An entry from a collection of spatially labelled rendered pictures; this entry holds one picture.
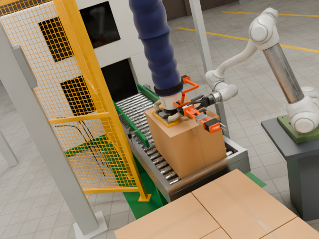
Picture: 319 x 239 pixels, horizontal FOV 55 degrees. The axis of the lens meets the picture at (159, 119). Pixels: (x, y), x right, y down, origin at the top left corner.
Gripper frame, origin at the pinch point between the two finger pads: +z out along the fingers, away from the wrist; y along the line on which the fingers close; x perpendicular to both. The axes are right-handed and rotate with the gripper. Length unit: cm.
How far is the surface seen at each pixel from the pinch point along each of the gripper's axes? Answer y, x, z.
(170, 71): -25.7, 15.8, 0.0
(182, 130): 12.7, -2.0, 8.2
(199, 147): 30.0, -4.9, -0.1
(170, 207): 54, -23, 38
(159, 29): -56, 16, 0
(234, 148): 47, -1, -31
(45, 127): -5, 56, 97
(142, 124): 55, 118, 10
